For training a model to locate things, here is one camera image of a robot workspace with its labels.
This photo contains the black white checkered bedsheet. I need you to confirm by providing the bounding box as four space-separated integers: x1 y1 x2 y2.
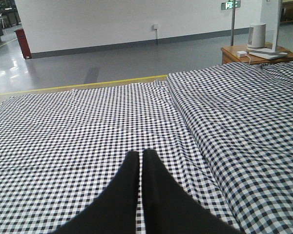
0 61 293 234

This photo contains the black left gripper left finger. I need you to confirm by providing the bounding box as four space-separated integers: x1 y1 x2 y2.
53 151 140 234

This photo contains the wooden nightstand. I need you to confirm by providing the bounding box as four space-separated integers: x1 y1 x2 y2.
221 44 293 64

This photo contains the green exit sign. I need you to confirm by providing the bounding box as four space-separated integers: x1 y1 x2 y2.
221 0 241 10

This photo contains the red fire extinguisher box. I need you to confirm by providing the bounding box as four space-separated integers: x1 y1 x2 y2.
15 28 32 59

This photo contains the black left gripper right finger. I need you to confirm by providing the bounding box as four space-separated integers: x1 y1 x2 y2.
142 149 239 234

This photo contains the white charger adapter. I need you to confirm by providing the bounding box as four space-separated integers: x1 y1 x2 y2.
236 51 247 58

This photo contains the grey metal pole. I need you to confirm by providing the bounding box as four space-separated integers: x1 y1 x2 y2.
230 7 236 46

